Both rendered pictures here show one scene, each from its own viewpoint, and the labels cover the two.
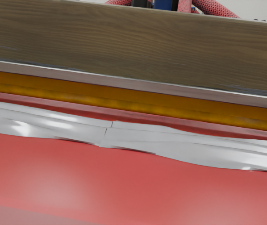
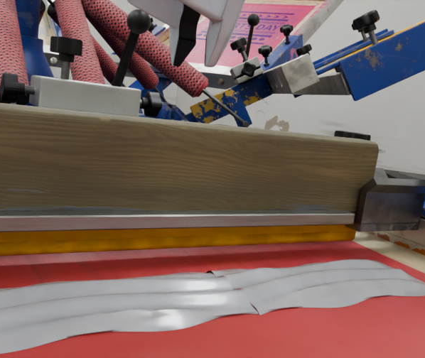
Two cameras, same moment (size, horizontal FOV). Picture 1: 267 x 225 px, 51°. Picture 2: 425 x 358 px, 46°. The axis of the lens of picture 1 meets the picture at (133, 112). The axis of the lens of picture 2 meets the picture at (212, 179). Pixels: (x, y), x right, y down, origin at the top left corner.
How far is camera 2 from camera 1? 0.24 m
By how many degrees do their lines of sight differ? 36
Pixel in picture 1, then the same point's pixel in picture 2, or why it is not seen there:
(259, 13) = not seen: outside the picture
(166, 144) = (303, 294)
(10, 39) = (34, 177)
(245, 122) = (298, 237)
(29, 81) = (52, 233)
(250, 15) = not seen: outside the picture
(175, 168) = (335, 318)
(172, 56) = (241, 180)
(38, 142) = (216, 329)
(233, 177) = (370, 312)
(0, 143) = (201, 344)
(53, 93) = (89, 243)
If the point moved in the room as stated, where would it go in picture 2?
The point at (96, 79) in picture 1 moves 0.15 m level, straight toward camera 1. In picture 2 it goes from (168, 221) to (352, 302)
